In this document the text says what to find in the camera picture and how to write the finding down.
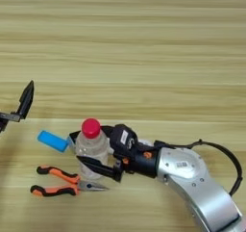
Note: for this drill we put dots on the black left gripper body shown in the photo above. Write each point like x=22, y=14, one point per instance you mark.
x=6, y=117

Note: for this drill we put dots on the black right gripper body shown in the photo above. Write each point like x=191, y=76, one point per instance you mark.
x=142, y=162

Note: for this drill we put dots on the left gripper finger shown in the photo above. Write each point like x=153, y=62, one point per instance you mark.
x=27, y=99

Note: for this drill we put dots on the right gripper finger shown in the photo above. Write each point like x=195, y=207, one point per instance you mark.
x=99, y=168
x=107, y=130

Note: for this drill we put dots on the clear bottle with red cap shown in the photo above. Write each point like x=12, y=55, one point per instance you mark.
x=91, y=146

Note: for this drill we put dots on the small black cube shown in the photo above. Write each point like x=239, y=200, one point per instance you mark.
x=73, y=136

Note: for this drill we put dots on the orange black needle-nose pliers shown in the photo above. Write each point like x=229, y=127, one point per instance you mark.
x=57, y=173

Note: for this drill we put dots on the blue rectangular block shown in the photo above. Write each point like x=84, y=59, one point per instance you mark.
x=53, y=141

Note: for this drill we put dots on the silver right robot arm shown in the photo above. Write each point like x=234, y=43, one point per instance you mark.
x=198, y=184

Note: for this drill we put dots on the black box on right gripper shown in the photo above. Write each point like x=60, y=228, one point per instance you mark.
x=123, y=138

